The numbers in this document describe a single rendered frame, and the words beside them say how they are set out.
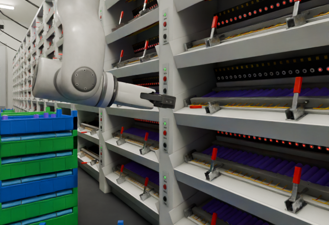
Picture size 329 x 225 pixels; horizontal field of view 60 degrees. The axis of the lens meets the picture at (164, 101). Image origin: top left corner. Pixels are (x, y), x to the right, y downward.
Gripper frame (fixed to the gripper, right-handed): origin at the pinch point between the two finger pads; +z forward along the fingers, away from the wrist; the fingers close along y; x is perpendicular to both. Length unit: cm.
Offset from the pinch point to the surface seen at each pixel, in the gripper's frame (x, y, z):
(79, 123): -16, -156, 22
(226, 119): -2.1, 7.7, 15.0
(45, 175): -33, -55, -15
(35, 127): -15, -54, -22
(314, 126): -1.9, 31.9, 14.8
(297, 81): 7.3, 26.6, 15.9
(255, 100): 3.9, 12.3, 19.9
